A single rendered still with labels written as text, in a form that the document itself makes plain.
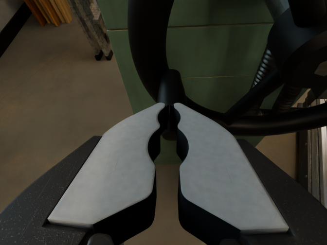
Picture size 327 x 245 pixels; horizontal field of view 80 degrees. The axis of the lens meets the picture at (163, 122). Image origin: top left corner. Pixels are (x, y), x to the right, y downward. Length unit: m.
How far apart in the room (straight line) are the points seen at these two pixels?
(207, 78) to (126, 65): 0.18
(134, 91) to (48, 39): 1.38
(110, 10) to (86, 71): 1.08
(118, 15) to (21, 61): 1.41
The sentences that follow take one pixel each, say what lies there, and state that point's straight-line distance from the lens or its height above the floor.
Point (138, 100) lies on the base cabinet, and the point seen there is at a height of 0.51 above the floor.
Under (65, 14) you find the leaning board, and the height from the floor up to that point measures 0.07.
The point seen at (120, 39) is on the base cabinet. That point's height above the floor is 0.69.
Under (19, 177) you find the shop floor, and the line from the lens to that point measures 1.19.
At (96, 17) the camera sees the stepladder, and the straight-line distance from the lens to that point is 1.33.
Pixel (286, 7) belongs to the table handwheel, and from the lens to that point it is 0.22.
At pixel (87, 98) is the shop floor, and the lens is 1.26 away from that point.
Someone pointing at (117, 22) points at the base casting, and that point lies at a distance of 0.37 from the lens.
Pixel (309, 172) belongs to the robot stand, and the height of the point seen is 0.15.
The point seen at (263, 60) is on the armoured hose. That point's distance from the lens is 0.29.
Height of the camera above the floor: 0.92
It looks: 60 degrees down
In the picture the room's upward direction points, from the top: 5 degrees counter-clockwise
